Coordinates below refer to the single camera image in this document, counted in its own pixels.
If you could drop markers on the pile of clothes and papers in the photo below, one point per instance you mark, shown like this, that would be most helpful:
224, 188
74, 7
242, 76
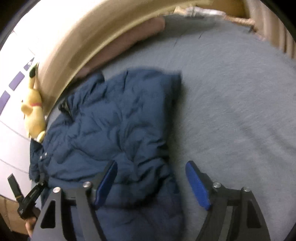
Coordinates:
201, 13

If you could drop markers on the grey bed sheet mattress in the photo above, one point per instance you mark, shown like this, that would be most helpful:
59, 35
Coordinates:
234, 117

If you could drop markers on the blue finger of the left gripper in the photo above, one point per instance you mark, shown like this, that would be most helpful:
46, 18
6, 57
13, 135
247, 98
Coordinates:
15, 188

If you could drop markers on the white wardrobe with purple panels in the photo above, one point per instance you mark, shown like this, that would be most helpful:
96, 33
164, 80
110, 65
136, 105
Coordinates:
15, 144

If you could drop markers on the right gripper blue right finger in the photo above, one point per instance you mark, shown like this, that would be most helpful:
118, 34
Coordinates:
200, 184

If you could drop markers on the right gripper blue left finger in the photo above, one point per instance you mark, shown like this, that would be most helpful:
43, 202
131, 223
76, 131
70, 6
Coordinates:
103, 182

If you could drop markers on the yellow Pikachu plush toy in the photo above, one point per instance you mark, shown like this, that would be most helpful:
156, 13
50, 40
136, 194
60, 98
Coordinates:
32, 109

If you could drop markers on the left hand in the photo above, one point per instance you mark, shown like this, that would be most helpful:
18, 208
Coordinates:
30, 224

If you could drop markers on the pink pillow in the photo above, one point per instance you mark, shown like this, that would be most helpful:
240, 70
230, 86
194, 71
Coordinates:
138, 33

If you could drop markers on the navy blue puffer jacket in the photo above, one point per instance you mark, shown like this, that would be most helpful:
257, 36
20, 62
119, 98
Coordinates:
126, 119

